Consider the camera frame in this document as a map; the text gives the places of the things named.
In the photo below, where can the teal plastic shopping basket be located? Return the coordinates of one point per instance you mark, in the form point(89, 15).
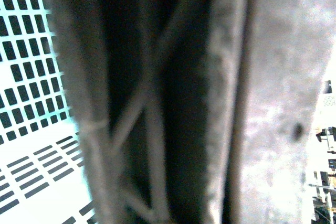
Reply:
point(42, 178)

